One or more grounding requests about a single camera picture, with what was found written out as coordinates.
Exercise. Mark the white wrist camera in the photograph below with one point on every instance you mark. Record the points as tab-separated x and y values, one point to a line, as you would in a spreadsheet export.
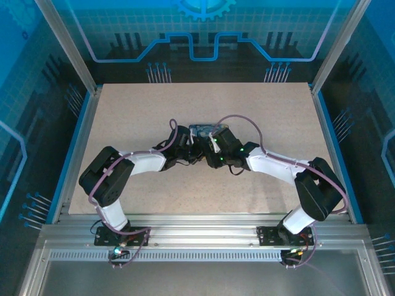
192	138
215	143

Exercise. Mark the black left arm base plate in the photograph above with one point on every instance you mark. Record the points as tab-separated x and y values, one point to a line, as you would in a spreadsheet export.
105	239

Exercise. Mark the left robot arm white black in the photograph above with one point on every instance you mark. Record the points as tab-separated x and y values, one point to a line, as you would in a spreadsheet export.
145	161

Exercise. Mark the grey metal tray panel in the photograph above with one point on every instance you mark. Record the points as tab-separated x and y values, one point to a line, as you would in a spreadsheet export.
200	277

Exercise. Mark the aluminium mounting rail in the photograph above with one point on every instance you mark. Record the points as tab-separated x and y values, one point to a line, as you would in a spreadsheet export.
200	231

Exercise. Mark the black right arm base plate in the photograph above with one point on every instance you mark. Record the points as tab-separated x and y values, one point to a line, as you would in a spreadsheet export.
267	237

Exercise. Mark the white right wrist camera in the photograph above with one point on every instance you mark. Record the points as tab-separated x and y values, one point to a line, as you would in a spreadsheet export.
215	143

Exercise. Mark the starry night print box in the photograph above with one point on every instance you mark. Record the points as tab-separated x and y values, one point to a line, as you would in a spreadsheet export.
203	131

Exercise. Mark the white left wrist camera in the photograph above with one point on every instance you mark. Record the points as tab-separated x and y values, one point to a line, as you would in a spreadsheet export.
192	138

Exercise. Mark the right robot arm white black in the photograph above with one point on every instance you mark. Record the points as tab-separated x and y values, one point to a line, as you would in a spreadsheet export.
271	163

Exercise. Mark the aluminium side rail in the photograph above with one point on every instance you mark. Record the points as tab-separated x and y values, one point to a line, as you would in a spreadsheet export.
83	135
327	135

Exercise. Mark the aluminium frame post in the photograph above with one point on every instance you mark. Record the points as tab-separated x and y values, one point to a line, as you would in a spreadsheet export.
71	55
336	52

